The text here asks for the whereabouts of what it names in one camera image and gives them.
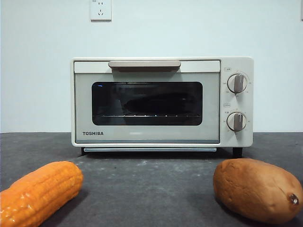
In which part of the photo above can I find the purple eggplant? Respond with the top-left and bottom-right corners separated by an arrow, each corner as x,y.
124,93 -> 193,114

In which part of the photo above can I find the glass oven door with handle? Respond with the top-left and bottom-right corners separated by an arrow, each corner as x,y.
73,60 -> 221,144

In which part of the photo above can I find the oven timer knob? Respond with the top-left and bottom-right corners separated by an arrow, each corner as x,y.
226,111 -> 247,132

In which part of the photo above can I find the oven temperature knob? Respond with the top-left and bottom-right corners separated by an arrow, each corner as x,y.
227,73 -> 248,93

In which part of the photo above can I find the cream Toshiba toaster oven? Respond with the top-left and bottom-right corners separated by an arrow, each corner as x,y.
70,56 -> 254,158

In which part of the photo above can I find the metal crumb tray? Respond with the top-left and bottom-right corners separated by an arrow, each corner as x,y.
84,148 -> 218,153

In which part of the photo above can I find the brown sweet potato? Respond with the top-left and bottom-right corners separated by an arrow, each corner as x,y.
213,157 -> 303,225

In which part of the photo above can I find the orange corn cob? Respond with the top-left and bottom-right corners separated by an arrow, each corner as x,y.
0,160 -> 84,227

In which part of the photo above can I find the metal wire oven rack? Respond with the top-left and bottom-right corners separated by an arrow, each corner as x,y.
101,113 -> 200,118

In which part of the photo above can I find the white wall socket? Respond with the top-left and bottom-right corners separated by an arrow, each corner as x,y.
90,0 -> 112,22

